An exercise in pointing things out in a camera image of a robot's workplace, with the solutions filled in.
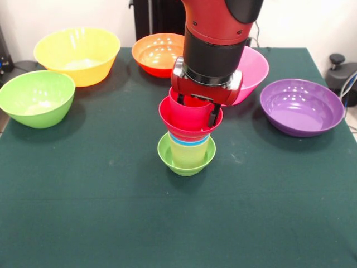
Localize black equipment box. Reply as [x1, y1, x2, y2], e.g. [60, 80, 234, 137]
[0, 26, 15, 82]

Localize blue cup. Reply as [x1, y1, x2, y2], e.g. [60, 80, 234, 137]
[169, 133, 210, 147]

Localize purple bowl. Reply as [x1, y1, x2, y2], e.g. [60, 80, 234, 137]
[259, 78, 345, 137]

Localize large green bowl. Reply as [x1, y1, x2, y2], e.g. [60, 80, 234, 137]
[0, 70, 76, 129]

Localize white and blue cables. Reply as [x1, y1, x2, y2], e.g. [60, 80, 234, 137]
[339, 71, 357, 112]

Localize large pink bowl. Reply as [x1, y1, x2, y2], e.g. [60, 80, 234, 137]
[231, 46, 270, 106]

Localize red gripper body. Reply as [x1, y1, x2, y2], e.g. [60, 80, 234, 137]
[170, 56, 244, 107]

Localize small red bowl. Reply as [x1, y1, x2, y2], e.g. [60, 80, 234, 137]
[158, 96, 224, 142]

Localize dark green tablecloth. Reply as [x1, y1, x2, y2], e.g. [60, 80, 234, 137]
[0, 46, 357, 268]

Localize small green bowl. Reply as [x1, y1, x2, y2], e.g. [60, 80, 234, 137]
[157, 134, 217, 177]

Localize yellow cup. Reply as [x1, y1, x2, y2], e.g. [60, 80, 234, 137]
[168, 138, 210, 169]

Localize orange bowl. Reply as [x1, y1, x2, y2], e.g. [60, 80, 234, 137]
[131, 32, 185, 79]

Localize large yellow bowl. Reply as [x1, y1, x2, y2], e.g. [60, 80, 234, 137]
[33, 26, 122, 88]

